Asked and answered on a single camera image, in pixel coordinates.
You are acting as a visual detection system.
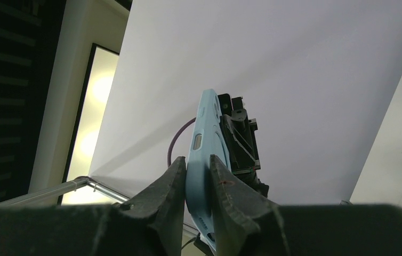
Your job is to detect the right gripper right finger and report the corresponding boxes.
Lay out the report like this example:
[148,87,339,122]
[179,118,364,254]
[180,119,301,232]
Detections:
[210,155,402,255]

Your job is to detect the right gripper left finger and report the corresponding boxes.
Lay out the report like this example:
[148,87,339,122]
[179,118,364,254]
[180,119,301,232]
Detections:
[0,157,186,255]

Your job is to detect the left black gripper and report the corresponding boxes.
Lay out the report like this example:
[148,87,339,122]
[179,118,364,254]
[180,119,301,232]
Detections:
[219,93,269,197]

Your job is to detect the black phone light blue case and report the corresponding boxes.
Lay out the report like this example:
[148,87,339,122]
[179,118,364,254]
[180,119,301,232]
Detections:
[186,89,231,255]

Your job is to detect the left aluminium frame rail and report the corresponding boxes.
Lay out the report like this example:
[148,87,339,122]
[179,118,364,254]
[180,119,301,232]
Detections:
[0,176,130,207]

